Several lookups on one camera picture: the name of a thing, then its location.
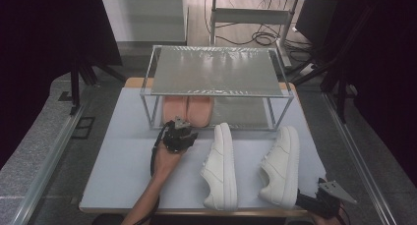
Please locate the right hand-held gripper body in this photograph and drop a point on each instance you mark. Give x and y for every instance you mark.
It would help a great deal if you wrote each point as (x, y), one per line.
(327, 200)

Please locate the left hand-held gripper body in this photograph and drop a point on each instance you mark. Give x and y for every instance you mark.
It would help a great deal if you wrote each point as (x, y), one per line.
(175, 138)

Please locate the pink slipper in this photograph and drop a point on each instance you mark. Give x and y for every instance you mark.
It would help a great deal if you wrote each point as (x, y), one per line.
(200, 110)
(173, 108)

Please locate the white sneaker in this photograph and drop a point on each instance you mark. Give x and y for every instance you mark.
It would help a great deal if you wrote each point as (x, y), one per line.
(221, 166)
(282, 166)

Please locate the metal shoe rack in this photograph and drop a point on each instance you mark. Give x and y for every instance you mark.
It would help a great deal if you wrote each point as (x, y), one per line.
(213, 71)

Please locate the person's right hand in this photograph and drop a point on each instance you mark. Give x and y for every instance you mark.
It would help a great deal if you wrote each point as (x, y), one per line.
(329, 221)

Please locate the person's left hand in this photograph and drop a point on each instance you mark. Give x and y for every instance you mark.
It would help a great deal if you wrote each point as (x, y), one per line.
(165, 161)

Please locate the light blue table mat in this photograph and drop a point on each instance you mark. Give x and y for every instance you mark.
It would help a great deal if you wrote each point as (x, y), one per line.
(124, 153)

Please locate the black metal stand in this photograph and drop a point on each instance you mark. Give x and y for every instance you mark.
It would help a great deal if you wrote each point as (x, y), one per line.
(341, 87)
(76, 84)

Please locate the grey cabinet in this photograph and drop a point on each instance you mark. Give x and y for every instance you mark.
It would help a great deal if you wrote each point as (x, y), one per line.
(144, 18)

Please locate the white power strip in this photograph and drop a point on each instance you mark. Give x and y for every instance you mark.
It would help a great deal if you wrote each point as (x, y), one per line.
(309, 68)

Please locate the aluminium rail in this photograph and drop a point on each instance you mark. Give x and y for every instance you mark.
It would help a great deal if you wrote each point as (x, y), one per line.
(360, 166)
(42, 172)

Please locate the white metal desk frame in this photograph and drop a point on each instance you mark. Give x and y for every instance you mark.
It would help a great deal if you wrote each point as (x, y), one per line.
(252, 16)

